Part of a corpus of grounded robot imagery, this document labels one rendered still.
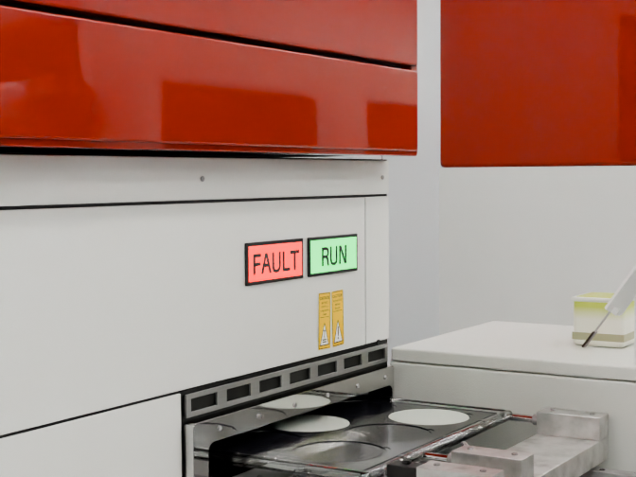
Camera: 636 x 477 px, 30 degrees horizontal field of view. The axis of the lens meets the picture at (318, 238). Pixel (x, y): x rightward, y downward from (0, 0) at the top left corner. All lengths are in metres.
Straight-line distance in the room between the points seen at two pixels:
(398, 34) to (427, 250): 3.53
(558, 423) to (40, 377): 0.67
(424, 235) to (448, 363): 3.44
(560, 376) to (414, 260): 3.43
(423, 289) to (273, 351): 3.65
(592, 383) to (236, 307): 0.47
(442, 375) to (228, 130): 0.53
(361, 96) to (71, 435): 0.57
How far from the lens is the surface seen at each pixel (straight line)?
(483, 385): 1.57
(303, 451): 1.31
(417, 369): 1.61
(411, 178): 4.90
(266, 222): 1.36
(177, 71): 1.16
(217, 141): 1.20
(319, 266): 1.45
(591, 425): 1.48
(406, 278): 4.88
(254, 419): 1.34
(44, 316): 1.09
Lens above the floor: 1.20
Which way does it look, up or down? 3 degrees down
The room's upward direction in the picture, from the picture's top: straight up
